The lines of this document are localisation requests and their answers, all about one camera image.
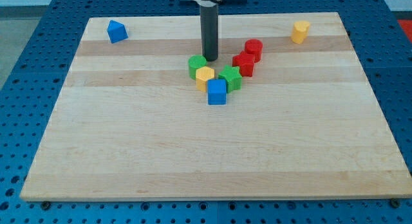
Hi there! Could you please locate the green star block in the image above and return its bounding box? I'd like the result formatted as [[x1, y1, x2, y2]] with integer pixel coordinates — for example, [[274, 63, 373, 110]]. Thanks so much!
[[218, 65, 242, 93]]

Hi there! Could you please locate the red star block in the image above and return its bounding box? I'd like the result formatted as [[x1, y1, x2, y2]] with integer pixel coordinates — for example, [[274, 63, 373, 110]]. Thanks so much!
[[232, 51, 255, 77]]

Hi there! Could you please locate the blue cube block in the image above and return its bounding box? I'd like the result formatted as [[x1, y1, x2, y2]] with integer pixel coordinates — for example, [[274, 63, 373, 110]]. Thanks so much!
[[207, 79, 227, 105]]

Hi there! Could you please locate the yellow hexagon block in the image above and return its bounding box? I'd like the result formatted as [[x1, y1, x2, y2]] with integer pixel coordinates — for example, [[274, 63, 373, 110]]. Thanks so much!
[[196, 66, 215, 92]]

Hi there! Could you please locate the green cylinder block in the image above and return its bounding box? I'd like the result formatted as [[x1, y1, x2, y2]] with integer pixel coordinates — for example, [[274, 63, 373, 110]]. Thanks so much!
[[187, 55, 207, 80]]

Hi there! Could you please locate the red cylinder block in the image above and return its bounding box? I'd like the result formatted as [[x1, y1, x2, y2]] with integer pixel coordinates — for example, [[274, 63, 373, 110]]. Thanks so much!
[[244, 39, 263, 62]]

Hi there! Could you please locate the light wooden board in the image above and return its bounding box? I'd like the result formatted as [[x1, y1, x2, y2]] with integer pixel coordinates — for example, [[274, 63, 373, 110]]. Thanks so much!
[[20, 12, 411, 202]]

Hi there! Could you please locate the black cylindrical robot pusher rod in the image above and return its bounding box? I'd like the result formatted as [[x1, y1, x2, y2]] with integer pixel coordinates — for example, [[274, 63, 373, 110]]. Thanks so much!
[[200, 0, 218, 62]]

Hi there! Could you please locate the blue pentagon block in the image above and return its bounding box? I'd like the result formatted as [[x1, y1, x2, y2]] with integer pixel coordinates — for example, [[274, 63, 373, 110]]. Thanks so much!
[[107, 20, 128, 44]]

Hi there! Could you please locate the left black board screw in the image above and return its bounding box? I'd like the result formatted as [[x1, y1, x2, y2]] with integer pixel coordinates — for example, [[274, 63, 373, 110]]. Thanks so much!
[[40, 201, 52, 210]]

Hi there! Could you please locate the black board screw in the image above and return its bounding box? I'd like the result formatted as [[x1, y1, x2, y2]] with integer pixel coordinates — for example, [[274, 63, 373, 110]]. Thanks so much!
[[40, 201, 52, 210], [389, 198, 401, 209]]

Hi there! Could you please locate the right black board screw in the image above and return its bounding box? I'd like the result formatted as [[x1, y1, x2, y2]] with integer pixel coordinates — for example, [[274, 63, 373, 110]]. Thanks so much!
[[389, 198, 401, 209]]

